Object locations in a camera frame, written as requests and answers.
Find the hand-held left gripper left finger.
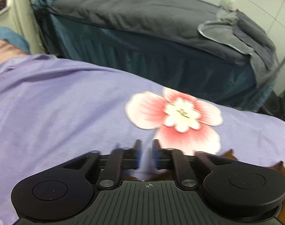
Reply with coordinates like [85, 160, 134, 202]
[63, 139, 143, 189]

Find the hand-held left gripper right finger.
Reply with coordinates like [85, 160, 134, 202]
[152, 139, 230, 190]

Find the brown sweater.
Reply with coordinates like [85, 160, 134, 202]
[123, 148, 285, 181]

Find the purple floral bed sheet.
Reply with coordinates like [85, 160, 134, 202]
[0, 53, 285, 225]

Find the dark bed with teal skirt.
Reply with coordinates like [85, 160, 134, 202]
[36, 0, 277, 112]

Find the grey blanket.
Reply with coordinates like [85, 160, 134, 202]
[198, 9, 277, 89]

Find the metal pole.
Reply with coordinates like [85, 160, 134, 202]
[270, 52, 285, 78]

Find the white fluffy toy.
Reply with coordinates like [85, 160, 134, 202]
[219, 0, 238, 12]

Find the blue and pink pillow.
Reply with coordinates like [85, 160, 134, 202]
[0, 27, 31, 73]

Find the white appliance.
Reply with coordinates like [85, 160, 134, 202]
[0, 0, 47, 55]

